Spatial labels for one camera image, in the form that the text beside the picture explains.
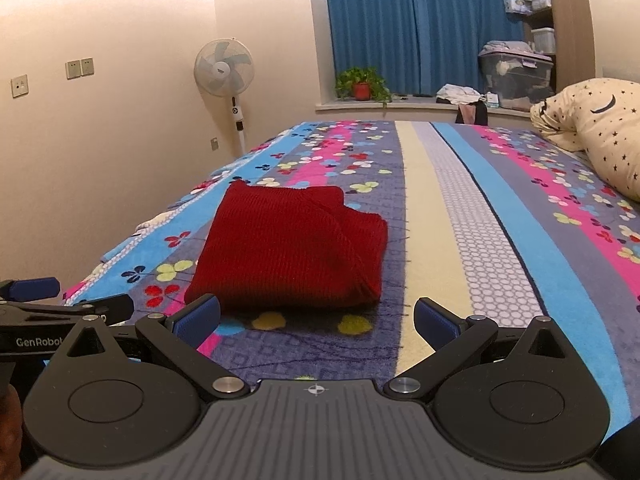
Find blue window curtain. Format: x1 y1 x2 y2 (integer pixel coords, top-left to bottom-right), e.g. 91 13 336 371
322 0 527 101

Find green plant in red pot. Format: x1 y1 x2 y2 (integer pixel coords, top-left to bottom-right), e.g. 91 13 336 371
335 66 394 107

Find folded clothes on bin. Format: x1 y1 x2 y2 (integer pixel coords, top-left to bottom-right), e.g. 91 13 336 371
481 39 537 54

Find white window sill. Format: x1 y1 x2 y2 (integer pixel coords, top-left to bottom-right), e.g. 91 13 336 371
315 94 537 122

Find pink and black cloth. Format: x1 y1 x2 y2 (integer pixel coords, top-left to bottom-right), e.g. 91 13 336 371
455 101 490 126

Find colourful floral striped bedsheet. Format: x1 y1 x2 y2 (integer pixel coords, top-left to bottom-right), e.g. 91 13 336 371
62 120 640 431

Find white cloth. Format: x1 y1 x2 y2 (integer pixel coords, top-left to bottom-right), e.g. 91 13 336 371
134 211 174 234

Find red knit sweater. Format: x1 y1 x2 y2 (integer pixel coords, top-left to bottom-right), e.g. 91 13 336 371
184 180 389 314

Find star print cream pillow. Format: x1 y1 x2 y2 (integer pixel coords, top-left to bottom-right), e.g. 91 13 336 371
530 78 640 207

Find pile of white clothes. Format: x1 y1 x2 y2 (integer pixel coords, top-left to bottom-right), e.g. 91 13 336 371
436 85 484 106

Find wooden shelf unit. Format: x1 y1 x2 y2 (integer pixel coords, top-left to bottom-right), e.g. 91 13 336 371
514 0 602 97

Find clear plastic storage bin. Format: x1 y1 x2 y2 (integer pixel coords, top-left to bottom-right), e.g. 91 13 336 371
478 50 556 112

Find person's left forearm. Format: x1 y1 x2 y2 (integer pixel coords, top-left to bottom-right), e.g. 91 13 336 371
0 387 24 477

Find white standing fan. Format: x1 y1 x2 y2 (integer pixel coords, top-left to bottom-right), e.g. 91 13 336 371
194 37 255 157

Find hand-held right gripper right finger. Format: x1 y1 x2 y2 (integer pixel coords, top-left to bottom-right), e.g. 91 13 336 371
381 297 587 402

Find small white storage box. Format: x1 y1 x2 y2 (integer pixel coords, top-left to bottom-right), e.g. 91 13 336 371
530 27 556 55

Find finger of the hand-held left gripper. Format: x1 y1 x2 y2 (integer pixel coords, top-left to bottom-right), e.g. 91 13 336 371
0 277 61 302
0 293 135 324

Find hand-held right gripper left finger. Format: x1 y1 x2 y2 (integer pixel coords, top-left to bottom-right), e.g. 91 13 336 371
51 293 252 402

